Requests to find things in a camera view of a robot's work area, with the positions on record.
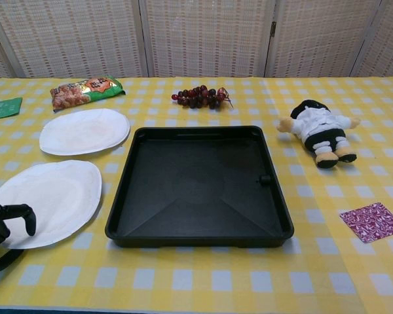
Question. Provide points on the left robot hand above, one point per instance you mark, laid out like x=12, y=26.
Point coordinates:
x=27, y=216

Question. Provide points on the white paper plate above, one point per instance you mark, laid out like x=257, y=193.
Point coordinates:
x=85, y=131
x=59, y=196

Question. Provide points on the black square plastic tray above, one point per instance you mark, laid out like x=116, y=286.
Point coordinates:
x=196, y=189

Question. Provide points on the small plush doll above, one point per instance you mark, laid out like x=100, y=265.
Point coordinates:
x=317, y=126

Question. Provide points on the green square packet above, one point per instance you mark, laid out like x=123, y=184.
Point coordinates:
x=3, y=109

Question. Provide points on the orange green snack bag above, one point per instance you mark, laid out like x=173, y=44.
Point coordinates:
x=85, y=91

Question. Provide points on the yellow white checked tablecloth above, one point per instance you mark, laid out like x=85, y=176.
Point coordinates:
x=196, y=281

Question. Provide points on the dark red grape bunch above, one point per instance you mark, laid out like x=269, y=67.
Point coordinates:
x=199, y=96

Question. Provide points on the woven folding screen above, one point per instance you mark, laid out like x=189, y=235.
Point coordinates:
x=196, y=36

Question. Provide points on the purple patterned square packet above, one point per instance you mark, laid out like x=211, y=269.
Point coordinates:
x=373, y=222

